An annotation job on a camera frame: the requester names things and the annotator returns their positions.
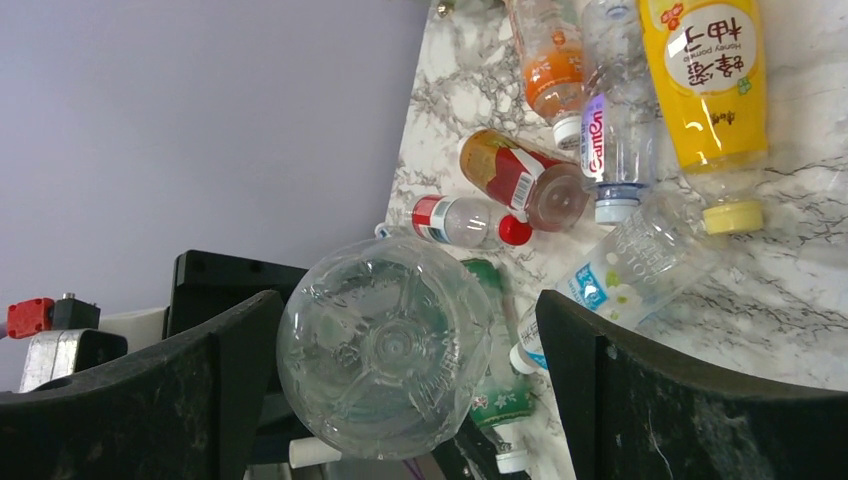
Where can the small blue label bottle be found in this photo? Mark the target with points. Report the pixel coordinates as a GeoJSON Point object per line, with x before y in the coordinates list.
{"type": "Point", "coordinates": [384, 230]}

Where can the green tinted tea bottle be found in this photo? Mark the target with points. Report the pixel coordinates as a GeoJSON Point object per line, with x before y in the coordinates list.
{"type": "Point", "coordinates": [503, 395]}

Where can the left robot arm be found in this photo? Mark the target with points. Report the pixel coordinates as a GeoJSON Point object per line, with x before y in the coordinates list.
{"type": "Point", "coordinates": [225, 291]}

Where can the red gold drink can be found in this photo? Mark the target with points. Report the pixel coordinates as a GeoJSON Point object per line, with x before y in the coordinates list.
{"type": "Point", "coordinates": [538, 187]}

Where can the clear purple label bottle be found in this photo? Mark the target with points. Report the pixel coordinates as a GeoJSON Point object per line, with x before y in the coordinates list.
{"type": "Point", "coordinates": [619, 119]}

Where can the small red label bottle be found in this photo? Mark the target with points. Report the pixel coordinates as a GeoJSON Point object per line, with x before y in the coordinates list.
{"type": "Point", "coordinates": [466, 222]}

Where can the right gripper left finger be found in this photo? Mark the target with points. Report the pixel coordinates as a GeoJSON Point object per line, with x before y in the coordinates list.
{"type": "Point", "coordinates": [48, 433]}

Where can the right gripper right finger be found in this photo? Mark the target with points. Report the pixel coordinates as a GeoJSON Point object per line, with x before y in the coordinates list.
{"type": "Point", "coordinates": [633, 408]}

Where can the orange drink bottle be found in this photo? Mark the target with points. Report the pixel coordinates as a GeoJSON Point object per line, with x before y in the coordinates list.
{"type": "Point", "coordinates": [547, 40]}

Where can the white blue label bottle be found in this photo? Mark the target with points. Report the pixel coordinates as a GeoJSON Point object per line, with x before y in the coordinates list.
{"type": "Point", "coordinates": [651, 257]}

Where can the yellow drink bottle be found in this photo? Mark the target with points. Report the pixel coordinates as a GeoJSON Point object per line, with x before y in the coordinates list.
{"type": "Point", "coordinates": [707, 61]}

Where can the clear green label bottle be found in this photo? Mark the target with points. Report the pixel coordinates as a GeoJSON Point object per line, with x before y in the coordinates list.
{"type": "Point", "coordinates": [381, 346]}

